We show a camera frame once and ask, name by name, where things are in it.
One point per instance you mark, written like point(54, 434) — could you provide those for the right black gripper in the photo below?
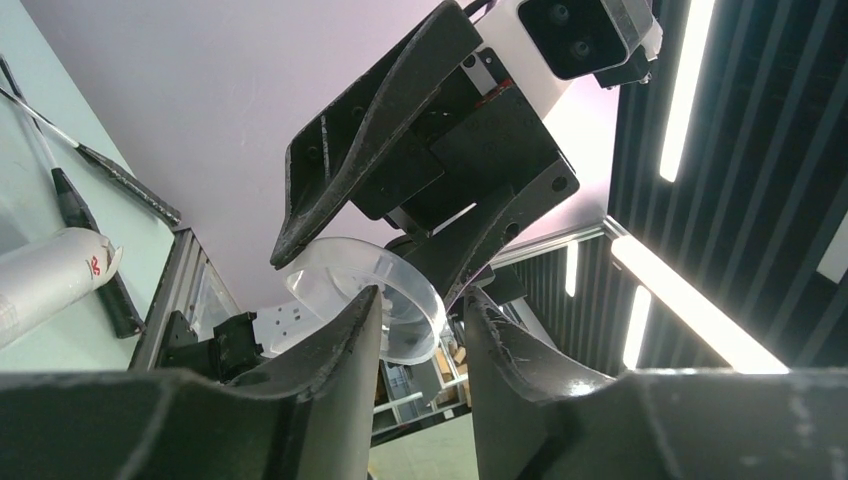
point(466, 144)

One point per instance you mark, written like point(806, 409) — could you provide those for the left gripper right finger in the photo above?
point(538, 414)

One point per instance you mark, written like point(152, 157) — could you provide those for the right white badminton racket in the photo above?
point(111, 169)

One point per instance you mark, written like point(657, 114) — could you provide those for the left white badminton racket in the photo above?
point(114, 296)

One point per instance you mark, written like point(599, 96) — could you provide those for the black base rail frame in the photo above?
point(190, 299)

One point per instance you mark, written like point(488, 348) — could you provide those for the white shuttlecock tube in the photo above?
point(44, 277)

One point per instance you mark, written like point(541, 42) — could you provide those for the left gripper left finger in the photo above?
point(305, 414)

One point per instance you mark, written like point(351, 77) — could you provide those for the white badminton racket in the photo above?
point(111, 169)
point(114, 296)

